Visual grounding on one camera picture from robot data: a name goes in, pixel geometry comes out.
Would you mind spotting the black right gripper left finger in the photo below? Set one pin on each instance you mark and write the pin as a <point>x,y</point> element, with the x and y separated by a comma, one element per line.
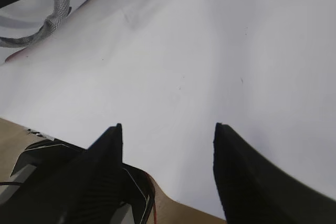
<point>90,192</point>

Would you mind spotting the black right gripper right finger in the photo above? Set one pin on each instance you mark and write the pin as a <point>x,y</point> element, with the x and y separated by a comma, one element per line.
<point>253,190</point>

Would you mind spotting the navy blue lunch bag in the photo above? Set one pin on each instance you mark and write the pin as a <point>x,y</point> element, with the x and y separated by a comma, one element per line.
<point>27,22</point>

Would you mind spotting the black robot base under table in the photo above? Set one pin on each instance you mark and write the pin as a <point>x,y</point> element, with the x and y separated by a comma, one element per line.
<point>31,195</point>

